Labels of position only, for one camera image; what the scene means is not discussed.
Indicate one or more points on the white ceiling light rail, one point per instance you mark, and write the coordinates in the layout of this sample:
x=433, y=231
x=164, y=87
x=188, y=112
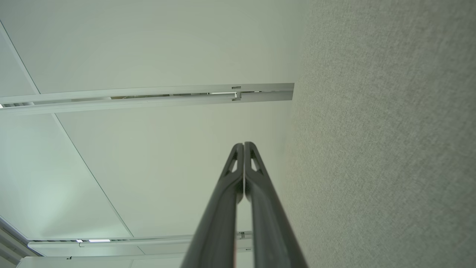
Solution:
x=148, y=91
x=130, y=244

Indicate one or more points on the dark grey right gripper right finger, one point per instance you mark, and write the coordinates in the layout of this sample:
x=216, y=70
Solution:
x=271, y=230

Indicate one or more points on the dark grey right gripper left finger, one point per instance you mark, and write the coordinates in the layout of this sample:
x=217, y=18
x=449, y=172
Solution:
x=219, y=223

